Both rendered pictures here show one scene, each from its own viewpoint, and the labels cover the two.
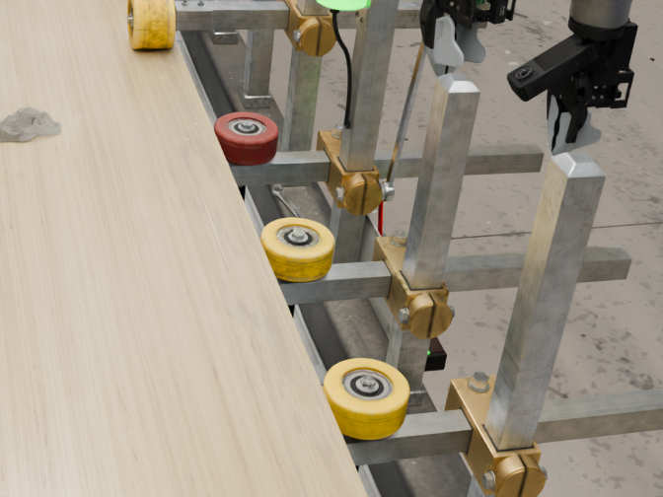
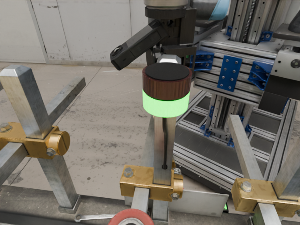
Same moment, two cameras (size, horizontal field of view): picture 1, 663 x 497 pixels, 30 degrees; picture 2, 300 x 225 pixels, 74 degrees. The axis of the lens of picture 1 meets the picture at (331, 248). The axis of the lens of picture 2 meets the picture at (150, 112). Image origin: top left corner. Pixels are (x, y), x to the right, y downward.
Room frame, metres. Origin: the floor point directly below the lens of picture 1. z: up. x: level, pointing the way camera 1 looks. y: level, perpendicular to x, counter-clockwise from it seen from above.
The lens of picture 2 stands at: (1.27, 0.24, 1.24)
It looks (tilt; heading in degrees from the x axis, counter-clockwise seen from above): 35 degrees down; 298
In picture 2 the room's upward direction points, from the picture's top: straight up
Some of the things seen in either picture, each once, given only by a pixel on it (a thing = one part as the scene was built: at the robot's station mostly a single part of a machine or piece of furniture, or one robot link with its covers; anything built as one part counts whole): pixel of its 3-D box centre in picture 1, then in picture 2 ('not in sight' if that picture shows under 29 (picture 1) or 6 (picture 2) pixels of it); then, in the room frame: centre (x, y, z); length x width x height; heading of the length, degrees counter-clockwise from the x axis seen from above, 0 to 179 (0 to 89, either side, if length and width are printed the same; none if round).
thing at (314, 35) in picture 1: (305, 20); (34, 140); (1.62, 0.08, 0.95); 0.13 x 0.06 x 0.05; 20
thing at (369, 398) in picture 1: (359, 427); not in sight; (0.89, -0.05, 0.85); 0.08 x 0.08 x 0.11
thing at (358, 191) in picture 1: (345, 172); (152, 184); (1.39, 0.00, 0.85); 0.13 x 0.06 x 0.05; 20
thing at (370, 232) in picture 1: (368, 254); (172, 199); (1.35, -0.05, 0.75); 0.26 x 0.01 x 0.10; 20
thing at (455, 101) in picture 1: (421, 274); (285, 189); (1.14, -0.10, 0.87); 0.03 x 0.03 x 0.48; 20
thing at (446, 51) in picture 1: (448, 53); not in sight; (1.41, -0.11, 1.02); 0.06 x 0.03 x 0.09; 41
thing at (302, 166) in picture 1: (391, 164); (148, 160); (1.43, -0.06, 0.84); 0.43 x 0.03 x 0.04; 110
